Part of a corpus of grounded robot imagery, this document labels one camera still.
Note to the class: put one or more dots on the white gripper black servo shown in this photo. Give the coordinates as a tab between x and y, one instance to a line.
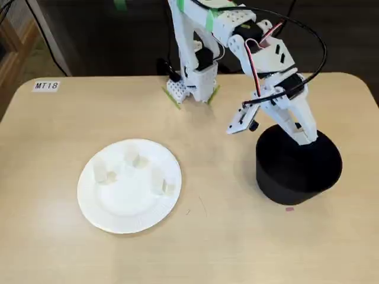
291	110

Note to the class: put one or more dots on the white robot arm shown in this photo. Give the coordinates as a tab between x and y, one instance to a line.
189	35

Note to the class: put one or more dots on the black pot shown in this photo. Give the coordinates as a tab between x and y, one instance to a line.
296	183

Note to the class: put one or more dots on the white paper plate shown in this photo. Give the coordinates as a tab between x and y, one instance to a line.
124	213

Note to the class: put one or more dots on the green tape strip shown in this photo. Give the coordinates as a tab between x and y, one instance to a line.
213	94
171	99

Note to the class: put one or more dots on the small pink tape mark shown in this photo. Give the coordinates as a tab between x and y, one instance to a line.
290	209

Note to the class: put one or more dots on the white MT18 label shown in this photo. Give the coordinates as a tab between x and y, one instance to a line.
46	86

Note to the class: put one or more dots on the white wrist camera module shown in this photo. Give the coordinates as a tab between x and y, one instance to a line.
241	118

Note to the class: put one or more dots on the grey metal post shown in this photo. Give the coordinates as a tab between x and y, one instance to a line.
51	38

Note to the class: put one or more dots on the wooden furniture frame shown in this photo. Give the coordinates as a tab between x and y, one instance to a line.
12	59

